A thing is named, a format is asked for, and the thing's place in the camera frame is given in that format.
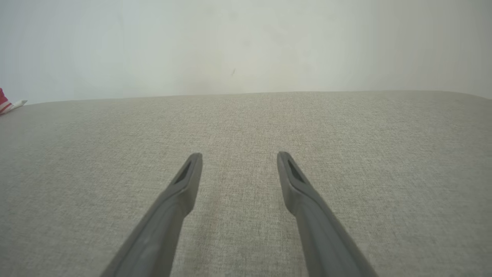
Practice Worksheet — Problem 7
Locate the red and white jersey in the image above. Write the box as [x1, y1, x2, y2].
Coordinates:
[0, 88, 28, 115]

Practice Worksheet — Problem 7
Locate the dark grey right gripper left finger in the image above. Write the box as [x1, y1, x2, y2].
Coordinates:
[101, 153, 203, 277]

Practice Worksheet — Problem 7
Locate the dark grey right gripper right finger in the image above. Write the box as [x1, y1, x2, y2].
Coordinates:
[277, 151, 379, 277]

